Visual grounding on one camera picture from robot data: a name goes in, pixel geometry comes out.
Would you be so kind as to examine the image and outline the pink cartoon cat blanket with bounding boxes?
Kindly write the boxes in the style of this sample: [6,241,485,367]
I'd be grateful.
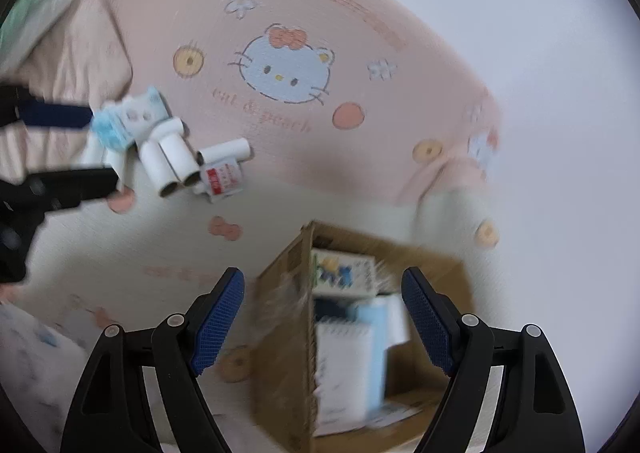
[0,0,506,453]

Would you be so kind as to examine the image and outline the white red label sachet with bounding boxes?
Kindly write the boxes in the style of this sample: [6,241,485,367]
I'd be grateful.
[194,158,246,204]

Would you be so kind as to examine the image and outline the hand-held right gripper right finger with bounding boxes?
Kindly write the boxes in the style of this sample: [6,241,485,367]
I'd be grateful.
[401,267,586,453]

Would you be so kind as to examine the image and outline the white cardboard tube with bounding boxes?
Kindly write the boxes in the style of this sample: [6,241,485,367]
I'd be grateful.
[80,136,108,169]
[157,126,202,186]
[137,133,178,198]
[102,148,128,184]
[196,137,252,166]

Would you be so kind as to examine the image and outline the green plastic bag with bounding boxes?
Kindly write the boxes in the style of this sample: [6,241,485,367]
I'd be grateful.
[0,0,76,59]

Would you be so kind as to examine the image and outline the light blue wipes packet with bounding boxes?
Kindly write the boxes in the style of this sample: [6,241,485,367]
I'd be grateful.
[90,87,183,154]

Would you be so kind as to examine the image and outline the light blue booklet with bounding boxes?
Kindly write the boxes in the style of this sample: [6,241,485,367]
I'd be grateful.
[357,295,411,414]

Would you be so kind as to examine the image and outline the white printed carton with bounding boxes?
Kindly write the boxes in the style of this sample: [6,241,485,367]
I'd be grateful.
[311,248,378,295]

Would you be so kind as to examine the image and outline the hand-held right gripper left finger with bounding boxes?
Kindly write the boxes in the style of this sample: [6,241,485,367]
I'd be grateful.
[60,267,246,453]

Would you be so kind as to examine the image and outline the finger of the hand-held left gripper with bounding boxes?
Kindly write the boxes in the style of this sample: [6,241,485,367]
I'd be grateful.
[22,167,120,214]
[0,84,95,131]

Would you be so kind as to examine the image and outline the brown cardboard box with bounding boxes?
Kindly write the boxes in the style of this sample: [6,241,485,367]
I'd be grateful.
[250,220,476,453]

